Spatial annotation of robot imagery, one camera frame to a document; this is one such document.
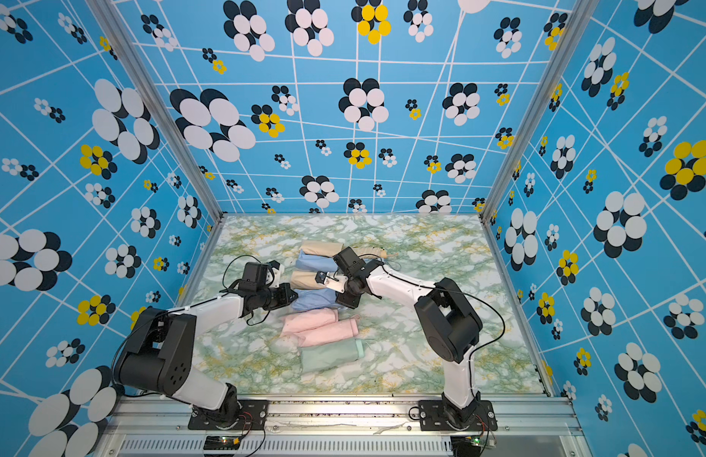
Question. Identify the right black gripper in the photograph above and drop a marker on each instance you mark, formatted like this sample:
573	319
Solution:
348	302

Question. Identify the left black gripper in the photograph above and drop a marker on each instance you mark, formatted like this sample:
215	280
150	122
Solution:
285	289

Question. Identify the blue umbrella sleeve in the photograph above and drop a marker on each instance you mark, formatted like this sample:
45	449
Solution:
315	263
315	299

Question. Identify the beige umbrella sleeve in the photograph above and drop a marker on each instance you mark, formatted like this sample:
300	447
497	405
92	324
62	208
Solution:
322	249
305	280

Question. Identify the beige umbrella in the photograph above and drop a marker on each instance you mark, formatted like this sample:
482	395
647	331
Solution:
371	252

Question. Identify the pink umbrella sleeve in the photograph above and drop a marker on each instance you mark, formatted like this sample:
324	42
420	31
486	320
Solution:
306	321
331	333

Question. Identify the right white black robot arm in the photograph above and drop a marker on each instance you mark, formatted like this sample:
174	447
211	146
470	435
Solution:
450	324

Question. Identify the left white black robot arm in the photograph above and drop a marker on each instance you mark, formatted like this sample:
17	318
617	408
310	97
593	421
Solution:
157	355

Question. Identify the green umbrella sleeve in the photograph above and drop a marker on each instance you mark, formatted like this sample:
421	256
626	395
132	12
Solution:
331	356

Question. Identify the left circuit board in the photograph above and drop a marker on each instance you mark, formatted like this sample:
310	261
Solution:
219	444

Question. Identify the circuit board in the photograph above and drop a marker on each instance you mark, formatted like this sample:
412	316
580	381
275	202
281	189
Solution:
219	444
468	446

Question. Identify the right circuit board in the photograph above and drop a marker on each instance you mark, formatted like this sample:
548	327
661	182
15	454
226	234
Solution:
468	446

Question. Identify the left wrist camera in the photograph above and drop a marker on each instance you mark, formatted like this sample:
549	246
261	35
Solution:
258	276

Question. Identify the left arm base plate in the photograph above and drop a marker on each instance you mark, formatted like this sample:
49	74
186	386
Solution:
245	414

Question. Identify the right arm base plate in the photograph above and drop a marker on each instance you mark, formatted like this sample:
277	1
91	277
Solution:
442	415

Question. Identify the aluminium front rail frame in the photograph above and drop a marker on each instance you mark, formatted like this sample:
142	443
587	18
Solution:
347	425

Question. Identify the left aluminium corner post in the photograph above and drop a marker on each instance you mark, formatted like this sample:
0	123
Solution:
109	20

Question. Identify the aluminium corner post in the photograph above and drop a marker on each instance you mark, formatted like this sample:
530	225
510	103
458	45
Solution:
109	20
578	22

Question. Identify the right aluminium corner post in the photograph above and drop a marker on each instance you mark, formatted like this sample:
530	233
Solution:
578	22

